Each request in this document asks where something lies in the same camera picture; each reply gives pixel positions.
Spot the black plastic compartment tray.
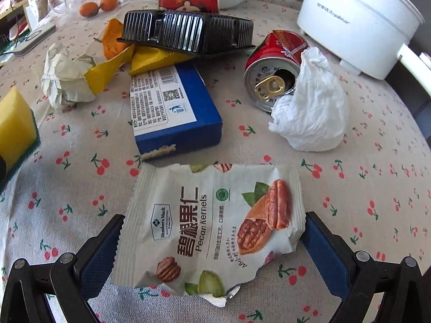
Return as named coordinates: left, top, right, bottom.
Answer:
left=117, top=9, right=256, bottom=56

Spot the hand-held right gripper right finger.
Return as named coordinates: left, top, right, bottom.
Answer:
left=301, top=211, right=431, bottom=323

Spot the white pecan snack packet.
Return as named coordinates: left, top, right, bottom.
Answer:
left=111, top=163, right=306, bottom=308

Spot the red cartoon drink can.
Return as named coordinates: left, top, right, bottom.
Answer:
left=158, top=0, right=220, bottom=15

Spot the white electric cooker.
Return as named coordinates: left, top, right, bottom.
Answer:
left=297, top=0, right=431, bottom=108

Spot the blue cardboard box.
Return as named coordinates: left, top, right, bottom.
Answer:
left=130, top=62, right=223, bottom=161

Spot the crumpled beige paper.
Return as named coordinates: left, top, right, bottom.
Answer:
left=40, top=42, right=98, bottom=111

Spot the crushed red drink can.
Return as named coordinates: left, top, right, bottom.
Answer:
left=244, top=30, right=310, bottom=113

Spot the cherry print tablecloth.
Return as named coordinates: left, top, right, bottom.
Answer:
left=0, top=0, right=431, bottom=323

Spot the crumpled white tissue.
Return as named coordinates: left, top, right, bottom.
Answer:
left=268, top=47, right=351, bottom=152

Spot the yellow sponge with green pad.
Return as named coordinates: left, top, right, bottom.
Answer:
left=0, top=87, right=41, bottom=189

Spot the orange peel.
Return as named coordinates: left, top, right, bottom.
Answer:
left=101, top=18, right=131, bottom=61

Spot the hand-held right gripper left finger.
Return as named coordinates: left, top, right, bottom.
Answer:
left=0, top=213, right=126, bottom=323

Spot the yellow snack wrapper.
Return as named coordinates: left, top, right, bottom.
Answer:
left=84, top=44, right=199, bottom=95

